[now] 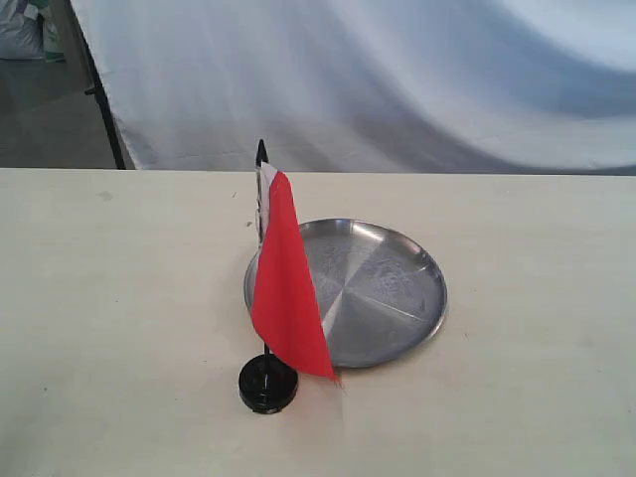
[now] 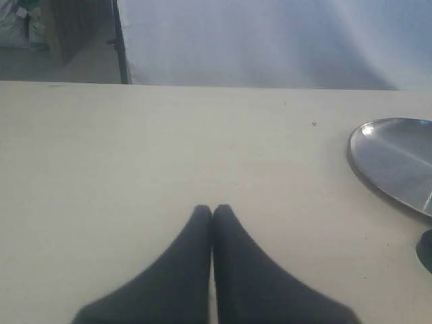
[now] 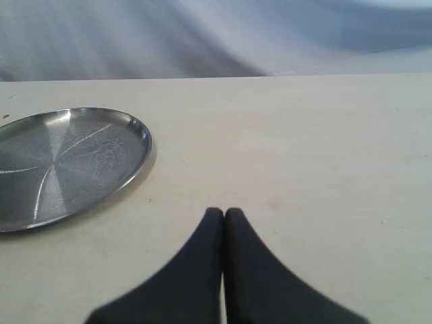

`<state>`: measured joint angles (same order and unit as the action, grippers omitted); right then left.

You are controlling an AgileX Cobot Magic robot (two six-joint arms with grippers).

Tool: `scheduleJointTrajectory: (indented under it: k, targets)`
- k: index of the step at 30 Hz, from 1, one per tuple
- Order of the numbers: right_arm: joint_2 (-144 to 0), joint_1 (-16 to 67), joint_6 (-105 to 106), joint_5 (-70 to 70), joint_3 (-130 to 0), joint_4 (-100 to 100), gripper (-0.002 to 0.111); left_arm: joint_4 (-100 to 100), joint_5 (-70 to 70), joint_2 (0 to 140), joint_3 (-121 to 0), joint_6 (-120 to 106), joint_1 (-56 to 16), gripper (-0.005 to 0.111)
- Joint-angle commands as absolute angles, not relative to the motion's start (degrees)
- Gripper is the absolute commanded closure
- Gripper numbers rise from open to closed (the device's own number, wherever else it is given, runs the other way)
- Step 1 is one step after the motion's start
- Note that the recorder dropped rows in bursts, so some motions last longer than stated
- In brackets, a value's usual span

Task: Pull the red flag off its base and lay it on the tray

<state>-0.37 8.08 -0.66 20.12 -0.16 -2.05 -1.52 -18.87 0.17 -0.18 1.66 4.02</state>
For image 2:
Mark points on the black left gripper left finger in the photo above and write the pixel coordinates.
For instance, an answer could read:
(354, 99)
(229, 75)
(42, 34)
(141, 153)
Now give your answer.
(173, 289)

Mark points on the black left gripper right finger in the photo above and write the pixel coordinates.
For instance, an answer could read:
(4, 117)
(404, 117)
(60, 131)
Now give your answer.
(252, 288)

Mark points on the dark round object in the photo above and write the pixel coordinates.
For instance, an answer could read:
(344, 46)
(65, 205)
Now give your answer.
(424, 250)

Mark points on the round silver metal plate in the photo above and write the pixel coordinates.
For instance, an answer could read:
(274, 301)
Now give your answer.
(394, 155)

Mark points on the black backdrop stand pole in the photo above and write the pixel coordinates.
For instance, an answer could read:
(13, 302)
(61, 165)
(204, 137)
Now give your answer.
(118, 44)

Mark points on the white backdrop cloth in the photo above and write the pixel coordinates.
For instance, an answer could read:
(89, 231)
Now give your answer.
(279, 44)

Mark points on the brown cardboard box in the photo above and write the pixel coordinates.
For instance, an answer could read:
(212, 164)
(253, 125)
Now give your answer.
(69, 24)

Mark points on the white sack with green print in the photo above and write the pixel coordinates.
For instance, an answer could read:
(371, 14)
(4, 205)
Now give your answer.
(22, 25)

